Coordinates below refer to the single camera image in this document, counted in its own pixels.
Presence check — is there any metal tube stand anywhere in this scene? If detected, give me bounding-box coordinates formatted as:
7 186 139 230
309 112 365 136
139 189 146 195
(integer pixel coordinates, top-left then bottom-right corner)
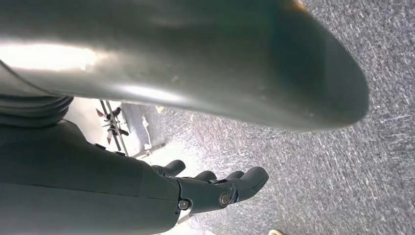
95 99 130 157

